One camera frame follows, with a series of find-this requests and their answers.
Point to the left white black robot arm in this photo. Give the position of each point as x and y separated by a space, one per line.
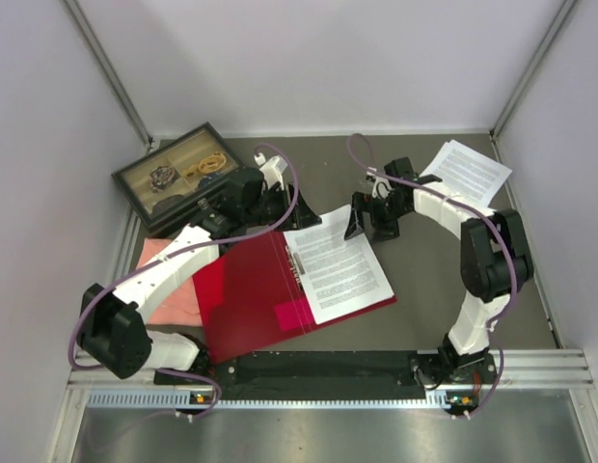
112 327

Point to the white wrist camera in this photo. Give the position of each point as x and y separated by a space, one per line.
380 186
273 169

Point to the stack of printed papers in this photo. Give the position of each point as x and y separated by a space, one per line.
468 172

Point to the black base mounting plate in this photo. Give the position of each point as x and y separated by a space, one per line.
325 375

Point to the grey slotted cable duct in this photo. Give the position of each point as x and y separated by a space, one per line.
187 400

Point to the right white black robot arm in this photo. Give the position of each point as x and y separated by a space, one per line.
495 260

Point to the black glass-lid display box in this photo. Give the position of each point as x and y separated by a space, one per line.
163 210

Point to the dark patterned fabric item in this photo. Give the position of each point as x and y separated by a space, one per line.
162 177

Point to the aluminium frame rail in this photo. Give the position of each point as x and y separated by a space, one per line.
559 369

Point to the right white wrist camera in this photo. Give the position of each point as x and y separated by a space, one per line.
380 186

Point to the pink folded cloth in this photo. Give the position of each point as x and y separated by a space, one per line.
181 308

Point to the red plastic folder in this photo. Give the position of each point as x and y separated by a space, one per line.
250 298

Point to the single printed paper sheet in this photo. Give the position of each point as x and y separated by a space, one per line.
339 277

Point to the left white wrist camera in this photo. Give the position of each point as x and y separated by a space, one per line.
273 169

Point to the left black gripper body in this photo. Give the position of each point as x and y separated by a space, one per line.
272 208

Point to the yellow rubber bands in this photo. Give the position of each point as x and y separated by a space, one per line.
209 165

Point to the metal folder clip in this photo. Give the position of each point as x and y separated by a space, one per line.
294 268

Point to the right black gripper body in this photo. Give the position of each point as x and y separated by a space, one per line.
384 214

